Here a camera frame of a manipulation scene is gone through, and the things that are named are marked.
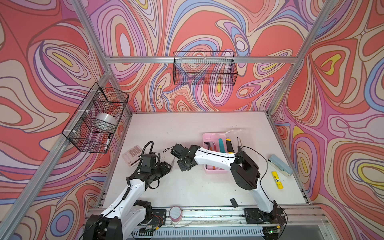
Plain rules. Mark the yellow black screwdriver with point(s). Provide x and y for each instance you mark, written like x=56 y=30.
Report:
x=239 y=144

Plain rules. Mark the teal utility knife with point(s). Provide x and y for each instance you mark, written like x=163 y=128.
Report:
x=222 y=146

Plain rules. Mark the pink white calculator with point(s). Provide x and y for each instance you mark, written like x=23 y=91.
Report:
x=132 y=156

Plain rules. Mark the pink plastic tool box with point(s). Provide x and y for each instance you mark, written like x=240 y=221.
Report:
x=243 y=134

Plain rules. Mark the black wire basket wall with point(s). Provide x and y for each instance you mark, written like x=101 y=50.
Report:
x=204 y=68
x=81 y=131

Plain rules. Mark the yellow glue stick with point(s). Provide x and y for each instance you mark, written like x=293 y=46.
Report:
x=277 y=180

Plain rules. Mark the grey blue stapler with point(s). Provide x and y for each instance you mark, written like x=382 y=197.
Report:
x=280 y=165

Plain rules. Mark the yellow black utility knife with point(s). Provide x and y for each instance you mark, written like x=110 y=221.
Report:
x=229 y=145

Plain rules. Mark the black marker in basket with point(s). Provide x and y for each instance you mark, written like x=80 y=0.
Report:
x=107 y=143

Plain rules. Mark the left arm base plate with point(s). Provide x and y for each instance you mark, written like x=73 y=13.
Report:
x=157 y=219

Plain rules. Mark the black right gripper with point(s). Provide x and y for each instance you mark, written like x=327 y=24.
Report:
x=182 y=167

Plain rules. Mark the black wire basket left wall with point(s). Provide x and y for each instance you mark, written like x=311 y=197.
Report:
x=81 y=131

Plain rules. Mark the grey duct tape roll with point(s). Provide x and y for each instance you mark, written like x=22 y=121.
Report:
x=105 y=122

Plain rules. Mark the black wire basket back wall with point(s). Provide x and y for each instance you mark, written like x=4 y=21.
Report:
x=204 y=68

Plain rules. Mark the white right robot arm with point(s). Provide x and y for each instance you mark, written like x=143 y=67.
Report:
x=243 y=169

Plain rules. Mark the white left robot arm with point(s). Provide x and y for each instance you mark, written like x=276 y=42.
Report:
x=118 y=221

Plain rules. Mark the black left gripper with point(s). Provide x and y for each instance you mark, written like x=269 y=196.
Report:
x=164 y=169

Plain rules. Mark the small black clip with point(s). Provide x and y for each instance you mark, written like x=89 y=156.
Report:
x=234 y=203

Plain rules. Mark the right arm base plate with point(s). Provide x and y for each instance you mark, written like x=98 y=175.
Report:
x=255 y=216

